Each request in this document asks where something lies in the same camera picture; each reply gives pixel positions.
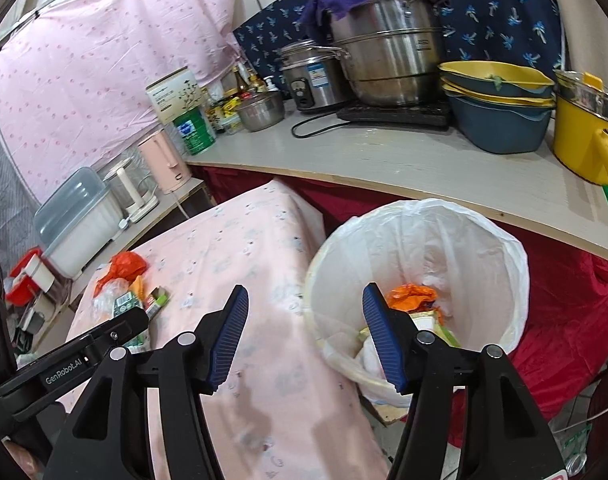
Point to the orange plastic bag red print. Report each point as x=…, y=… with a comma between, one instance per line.
x=408, y=295

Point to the green tin can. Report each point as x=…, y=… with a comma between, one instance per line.
x=194, y=132

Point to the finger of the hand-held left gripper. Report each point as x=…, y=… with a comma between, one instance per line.
x=129, y=322

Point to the pink printed tablecloth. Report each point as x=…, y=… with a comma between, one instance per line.
x=264, y=260

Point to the cardboard piece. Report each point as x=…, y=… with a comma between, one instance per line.
x=388, y=412

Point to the black induction cooker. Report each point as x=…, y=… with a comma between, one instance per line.
x=398, y=115

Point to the yellow foam net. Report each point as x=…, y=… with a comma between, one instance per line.
x=139, y=290

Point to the white plastic bag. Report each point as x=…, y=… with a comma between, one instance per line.
x=104, y=305

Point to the dark red cloth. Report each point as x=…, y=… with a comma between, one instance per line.
x=573, y=310

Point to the large steel steamer pot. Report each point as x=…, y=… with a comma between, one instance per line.
x=383, y=60

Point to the grey wooden counter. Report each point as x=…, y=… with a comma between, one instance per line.
x=383, y=160

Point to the blue basin yellow inside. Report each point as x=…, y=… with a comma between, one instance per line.
x=533, y=101
x=493, y=72
x=498, y=130

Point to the small green box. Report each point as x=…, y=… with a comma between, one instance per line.
x=158, y=299

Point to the white lined trash bin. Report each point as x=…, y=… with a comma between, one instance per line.
x=483, y=285

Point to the steel rice cooker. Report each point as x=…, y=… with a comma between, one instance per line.
x=314, y=85

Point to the pink electric kettle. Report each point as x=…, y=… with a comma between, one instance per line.
x=164, y=162

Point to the small steel pot with lid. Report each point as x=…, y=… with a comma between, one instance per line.
x=259, y=112

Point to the white dish box clear lid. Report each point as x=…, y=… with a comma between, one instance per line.
x=79, y=230

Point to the grey patterned cloth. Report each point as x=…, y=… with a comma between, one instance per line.
x=4, y=185

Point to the navy printed cloth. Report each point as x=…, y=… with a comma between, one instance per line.
x=483, y=10

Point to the clear food container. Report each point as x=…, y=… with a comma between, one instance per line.
x=230, y=125

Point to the yellow label jar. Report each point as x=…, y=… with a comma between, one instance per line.
x=231, y=108

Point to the white power plug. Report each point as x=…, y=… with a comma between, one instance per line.
x=122, y=223

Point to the pink dotted curtain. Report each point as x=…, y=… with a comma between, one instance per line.
x=84, y=85

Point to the white floral carton box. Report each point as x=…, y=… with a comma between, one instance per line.
x=174, y=92

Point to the beige curtain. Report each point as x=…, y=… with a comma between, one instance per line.
x=583, y=10

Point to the pump soap bottle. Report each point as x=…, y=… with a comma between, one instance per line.
x=270, y=85

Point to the green drink carton white cap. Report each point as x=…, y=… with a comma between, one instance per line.
x=125, y=302

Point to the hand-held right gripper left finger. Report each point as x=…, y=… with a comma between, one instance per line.
x=229, y=340

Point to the yellow electric pot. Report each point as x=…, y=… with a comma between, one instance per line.
x=578, y=135

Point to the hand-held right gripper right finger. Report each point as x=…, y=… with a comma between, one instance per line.
x=383, y=345

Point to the amber oil bottle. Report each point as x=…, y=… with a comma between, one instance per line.
x=255, y=84

